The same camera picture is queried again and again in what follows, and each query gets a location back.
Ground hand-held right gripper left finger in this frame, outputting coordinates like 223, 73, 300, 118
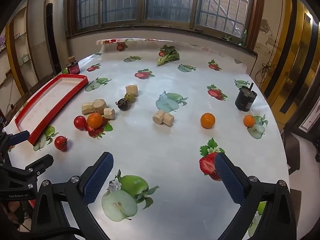
31, 152, 114, 240

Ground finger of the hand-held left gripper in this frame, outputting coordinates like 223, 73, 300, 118
0, 130, 30, 155
0, 154, 54, 192

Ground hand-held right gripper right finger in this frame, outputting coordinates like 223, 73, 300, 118
214, 153, 298, 240

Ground red strawberry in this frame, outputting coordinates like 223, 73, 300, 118
54, 135, 68, 151

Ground red rimmed tray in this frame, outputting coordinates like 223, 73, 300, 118
14, 74, 89, 146

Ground large orange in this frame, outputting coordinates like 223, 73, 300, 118
200, 113, 216, 129
87, 113, 103, 129

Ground fruit printed tablecloth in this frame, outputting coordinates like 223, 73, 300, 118
5, 38, 290, 240

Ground dark purple plum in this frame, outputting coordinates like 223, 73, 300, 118
115, 98, 130, 111

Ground black cylindrical cup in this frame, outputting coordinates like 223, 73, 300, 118
234, 82, 258, 112

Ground floor standing air conditioner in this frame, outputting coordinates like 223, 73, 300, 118
44, 0, 68, 77

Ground green leafy vegetable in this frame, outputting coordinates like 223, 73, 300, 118
157, 44, 180, 66

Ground golden door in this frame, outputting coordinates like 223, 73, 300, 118
260, 0, 320, 130

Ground barred window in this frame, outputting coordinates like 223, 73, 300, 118
67, 0, 265, 37

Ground hanging black cables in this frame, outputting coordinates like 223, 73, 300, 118
255, 34, 278, 88

